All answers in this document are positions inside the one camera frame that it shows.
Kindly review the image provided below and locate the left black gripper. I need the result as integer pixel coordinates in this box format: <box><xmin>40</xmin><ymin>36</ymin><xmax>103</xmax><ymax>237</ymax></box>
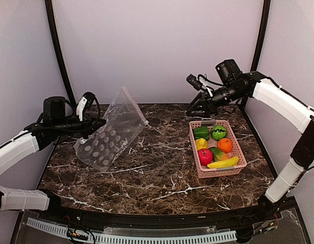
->
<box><xmin>53</xmin><ymin>112</ymin><xmax>106</xmax><ymax>139</ymax></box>

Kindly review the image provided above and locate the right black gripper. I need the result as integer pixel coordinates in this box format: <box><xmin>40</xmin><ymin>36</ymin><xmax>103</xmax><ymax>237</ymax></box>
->
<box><xmin>186</xmin><ymin>82</ymin><xmax>245</xmax><ymax>117</ymax></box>

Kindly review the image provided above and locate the clear zip top bag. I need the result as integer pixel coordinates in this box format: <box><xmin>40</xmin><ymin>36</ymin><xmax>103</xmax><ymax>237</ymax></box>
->
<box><xmin>74</xmin><ymin>86</ymin><xmax>149</xmax><ymax>173</ymax></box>

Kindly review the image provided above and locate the green toy pepper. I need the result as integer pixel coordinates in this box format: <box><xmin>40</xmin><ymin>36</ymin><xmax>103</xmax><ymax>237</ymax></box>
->
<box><xmin>192</xmin><ymin>126</ymin><xmax>210</xmax><ymax>141</ymax></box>

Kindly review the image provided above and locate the green toy watermelon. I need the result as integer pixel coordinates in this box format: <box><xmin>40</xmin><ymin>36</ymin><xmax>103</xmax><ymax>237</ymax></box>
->
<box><xmin>211</xmin><ymin>125</ymin><xmax>227</xmax><ymax>141</ymax></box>

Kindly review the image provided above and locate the yellow toy pepper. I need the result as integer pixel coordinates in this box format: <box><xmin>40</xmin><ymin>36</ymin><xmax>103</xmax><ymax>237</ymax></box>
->
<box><xmin>195</xmin><ymin>138</ymin><xmax>208</xmax><ymax>151</ymax></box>

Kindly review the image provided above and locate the red toy apple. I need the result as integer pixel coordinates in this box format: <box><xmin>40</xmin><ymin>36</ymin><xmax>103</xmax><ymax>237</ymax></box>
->
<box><xmin>198</xmin><ymin>148</ymin><xmax>213</xmax><ymax>166</ymax></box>

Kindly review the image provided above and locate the pink plastic basket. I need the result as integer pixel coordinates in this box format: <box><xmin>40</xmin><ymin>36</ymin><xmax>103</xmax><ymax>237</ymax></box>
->
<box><xmin>189</xmin><ymin>120</ymin><xmax>247</xmax><ymax>178</ymax></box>

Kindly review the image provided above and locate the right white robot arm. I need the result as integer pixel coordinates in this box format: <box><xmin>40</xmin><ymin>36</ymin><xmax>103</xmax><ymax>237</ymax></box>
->
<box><xmin>186</xmin><ymin>71</ymin><xmax>314</xmax><ymax>221</ymax></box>

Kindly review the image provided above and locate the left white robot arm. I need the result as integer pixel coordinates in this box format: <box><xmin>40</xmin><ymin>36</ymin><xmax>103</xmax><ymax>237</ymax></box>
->
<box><xmin>0</xmin><ymin>119</ymin><xmax>106</xmax><ymax>222</ymax></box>

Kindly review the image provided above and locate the toy orange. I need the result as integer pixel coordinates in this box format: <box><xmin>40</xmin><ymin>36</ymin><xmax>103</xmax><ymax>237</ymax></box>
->
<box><xmin>217</xmin><ymin>138</ymin><xmax>233</xmax><ymax>154</ymax></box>

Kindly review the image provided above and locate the green orange toy mango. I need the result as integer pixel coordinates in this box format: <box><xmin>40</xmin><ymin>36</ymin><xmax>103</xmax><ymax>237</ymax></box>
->
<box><xmin>209</xmin><ymin>147</ymin><xmax>229</xmax><ymax>162</ymax></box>

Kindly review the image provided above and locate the yellow toy banana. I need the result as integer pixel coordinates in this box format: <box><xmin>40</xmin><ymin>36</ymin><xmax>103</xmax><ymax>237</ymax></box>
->
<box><xmin>207</xmin><ymin>156</ymin><xmax>239</xmax><ymax>169</ymax></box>

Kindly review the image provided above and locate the right black frame post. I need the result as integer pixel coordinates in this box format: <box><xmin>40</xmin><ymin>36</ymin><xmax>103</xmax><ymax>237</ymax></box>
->
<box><xmin>250</xmin><ymin>0</ymin><xmax>271</xmax><ymax>72</ymax></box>

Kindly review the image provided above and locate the black frame post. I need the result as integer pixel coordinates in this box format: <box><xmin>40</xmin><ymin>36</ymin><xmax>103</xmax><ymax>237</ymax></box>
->
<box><xmin>250</xmin><ymin>0</ymin><xmax>271</xmax><ymax>72</ymax></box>
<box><xmin>44</xmin><ymin>0</ymin><xmax>76</xmax><ymax>106</ymax></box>

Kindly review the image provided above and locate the black front rail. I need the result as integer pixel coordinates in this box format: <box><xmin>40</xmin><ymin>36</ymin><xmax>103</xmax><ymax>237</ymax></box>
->
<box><xmin>37</xmin><ymin>189</ymin><xmax>282</xmax><ymax>233</ymax></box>

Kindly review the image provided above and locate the left black frame post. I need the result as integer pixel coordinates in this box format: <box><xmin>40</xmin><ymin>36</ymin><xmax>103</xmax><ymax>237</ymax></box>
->
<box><xmin>44</xmin><ymin>0</ymin><xmax>76</xmax><ymax>106</ymax></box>

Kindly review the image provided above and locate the white slotted cable duct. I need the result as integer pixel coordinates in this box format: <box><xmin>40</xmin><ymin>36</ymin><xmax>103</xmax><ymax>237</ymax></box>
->
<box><xmin>26</xmin><ymin>218</ymin><xmax>237</xmax><ymax>244</ymax></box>

